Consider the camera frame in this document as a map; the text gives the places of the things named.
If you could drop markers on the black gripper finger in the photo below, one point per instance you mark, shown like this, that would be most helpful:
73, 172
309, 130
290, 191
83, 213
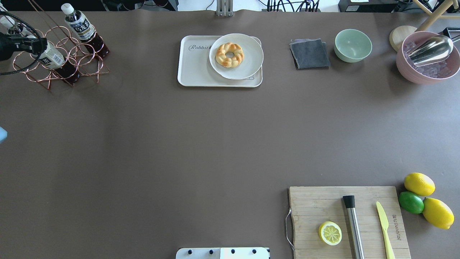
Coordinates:
35, 50
35, 42

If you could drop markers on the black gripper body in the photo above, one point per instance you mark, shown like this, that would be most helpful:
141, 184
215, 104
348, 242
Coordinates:
10, 44

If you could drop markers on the tea bottle rack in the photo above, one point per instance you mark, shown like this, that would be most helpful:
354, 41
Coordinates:
11, 25
52, 59
85, 31

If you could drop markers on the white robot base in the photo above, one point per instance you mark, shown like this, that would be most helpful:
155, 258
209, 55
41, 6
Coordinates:
246, 252

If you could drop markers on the tea bottle front rack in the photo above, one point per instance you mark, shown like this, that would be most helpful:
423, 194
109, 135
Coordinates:
85, 31

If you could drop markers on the cream serving tray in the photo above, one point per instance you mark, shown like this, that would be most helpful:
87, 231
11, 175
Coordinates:
195, 68

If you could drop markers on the white round plate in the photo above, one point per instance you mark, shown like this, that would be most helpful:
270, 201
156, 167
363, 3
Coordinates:
252, 56

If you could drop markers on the grey folded cloth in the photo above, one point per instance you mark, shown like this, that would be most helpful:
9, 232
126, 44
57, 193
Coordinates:
309, 53

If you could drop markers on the black power box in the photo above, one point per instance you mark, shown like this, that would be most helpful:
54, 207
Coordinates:
367, 6

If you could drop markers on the green bowl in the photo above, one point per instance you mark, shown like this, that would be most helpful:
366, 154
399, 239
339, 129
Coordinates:
352, 45

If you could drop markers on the wooden cutting board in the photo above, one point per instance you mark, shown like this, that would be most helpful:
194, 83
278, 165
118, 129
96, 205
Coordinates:
311, 206

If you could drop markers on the half lemon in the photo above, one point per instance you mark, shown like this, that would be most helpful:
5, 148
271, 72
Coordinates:
330, 233

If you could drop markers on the steel muddler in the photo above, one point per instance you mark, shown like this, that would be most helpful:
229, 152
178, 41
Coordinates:
354, 230

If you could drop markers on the round wooden lid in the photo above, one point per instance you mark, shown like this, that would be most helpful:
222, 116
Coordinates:
399, 34

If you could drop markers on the wooden stand legs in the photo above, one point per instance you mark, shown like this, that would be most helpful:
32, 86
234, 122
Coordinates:
436, 14

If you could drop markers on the metal ice scoop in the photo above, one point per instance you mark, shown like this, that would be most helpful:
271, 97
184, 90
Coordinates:
433, 50

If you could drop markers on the pink bowl with ice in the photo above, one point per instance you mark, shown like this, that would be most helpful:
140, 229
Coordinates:
449, 67

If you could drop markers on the whole lemon far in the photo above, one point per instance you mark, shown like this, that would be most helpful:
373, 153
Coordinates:
419, 184

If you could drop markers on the whole lemon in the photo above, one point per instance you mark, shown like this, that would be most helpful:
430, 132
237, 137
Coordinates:
438, 213
419, 184

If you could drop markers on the green lime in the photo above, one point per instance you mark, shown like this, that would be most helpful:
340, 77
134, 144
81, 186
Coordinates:
411, 202

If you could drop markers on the yellow plastic knife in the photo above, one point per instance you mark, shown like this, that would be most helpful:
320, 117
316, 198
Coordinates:
384, 226

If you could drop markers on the whole lemon near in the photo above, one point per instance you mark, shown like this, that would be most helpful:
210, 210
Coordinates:
438, 213

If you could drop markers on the copper wire bottle rack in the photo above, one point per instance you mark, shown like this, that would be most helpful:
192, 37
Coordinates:
74, 52

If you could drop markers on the braided ring bread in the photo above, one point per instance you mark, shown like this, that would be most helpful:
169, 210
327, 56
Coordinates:
229, 55

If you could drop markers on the aluminium camera post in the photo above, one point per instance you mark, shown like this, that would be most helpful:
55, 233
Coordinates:
224, 8

